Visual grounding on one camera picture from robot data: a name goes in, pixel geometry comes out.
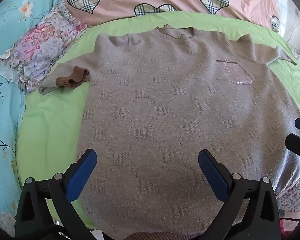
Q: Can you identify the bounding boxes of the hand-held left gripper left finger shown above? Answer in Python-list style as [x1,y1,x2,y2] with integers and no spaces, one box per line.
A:
[16,149,98,240]

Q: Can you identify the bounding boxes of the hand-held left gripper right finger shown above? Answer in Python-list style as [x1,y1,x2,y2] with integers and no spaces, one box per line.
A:
[198,149,281,240]

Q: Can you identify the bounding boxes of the beige knitted sweater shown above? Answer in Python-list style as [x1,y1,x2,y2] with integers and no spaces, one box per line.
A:
[38,26,300,240]

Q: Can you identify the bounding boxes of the small-flowered bed sheet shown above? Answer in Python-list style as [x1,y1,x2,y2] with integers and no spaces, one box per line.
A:
[276,44,300,213]

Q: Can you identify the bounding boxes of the green bed sheet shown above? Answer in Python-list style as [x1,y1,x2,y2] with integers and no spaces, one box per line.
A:
[15,11,300,230]

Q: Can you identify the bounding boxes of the blue floral quilt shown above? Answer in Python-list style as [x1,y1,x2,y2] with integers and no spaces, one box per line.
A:
[0,0,68,238]

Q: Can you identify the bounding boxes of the purple floral cloth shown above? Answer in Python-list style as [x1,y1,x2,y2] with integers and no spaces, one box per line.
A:
[0,0,88,93]

